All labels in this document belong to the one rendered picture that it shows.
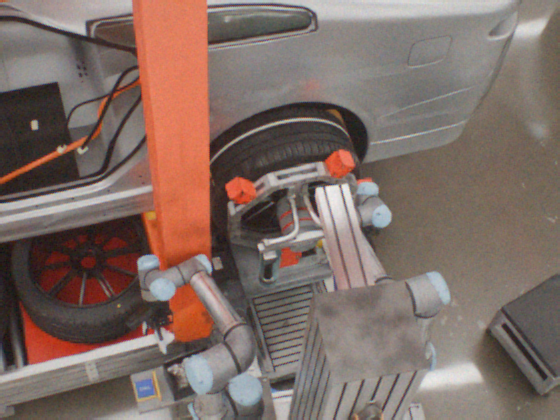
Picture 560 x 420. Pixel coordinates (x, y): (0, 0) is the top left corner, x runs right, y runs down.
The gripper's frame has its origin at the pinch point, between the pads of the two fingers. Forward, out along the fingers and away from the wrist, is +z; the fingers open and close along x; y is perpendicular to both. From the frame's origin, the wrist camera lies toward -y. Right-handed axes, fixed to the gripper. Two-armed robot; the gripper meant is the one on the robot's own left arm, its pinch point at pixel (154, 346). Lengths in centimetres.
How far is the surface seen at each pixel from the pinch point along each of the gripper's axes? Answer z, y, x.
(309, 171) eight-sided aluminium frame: -40, 82, 14
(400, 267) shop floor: 49, 160, 51
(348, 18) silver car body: -103, 89, -5
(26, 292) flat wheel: 12, -17, 88
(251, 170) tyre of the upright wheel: -43, 61, 24
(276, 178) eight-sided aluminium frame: -40, 67, 16
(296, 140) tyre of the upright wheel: -52, 80, 19
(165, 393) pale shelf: 46, 15, 30
